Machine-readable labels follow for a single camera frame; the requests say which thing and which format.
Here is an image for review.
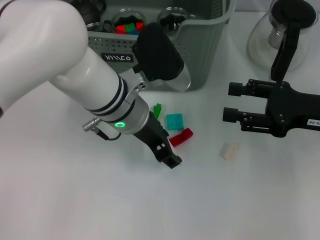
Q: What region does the teal square toy plate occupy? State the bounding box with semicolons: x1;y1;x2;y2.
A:
164;113;185;131

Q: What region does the glass teapot black handle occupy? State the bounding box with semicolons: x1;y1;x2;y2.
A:
247;0;318;82

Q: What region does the white toy brick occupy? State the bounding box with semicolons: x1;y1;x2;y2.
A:
171;146;183;163

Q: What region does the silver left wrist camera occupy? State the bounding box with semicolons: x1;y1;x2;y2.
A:
131;22;193;93

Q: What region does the grey perforated storage bin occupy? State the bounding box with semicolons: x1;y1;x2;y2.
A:
84;0;237;92

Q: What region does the dark red long brick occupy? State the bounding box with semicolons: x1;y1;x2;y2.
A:
168;127;195;148

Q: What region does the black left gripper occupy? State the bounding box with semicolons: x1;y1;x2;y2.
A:
132;111;183;170

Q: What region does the metal left gripper connector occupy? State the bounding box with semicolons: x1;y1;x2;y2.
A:
82;119;101;132

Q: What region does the green stepped toy brick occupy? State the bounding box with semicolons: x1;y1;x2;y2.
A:
152;102;163;120

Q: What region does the pale translucent toy brick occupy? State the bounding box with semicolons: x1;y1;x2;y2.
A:
219;142;240;161

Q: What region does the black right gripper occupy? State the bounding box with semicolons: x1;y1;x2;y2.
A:
222;79;320;139

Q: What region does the glass teacup black base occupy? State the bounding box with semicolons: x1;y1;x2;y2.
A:
86;21;104;32
156;6;197;32
102;7;147;35

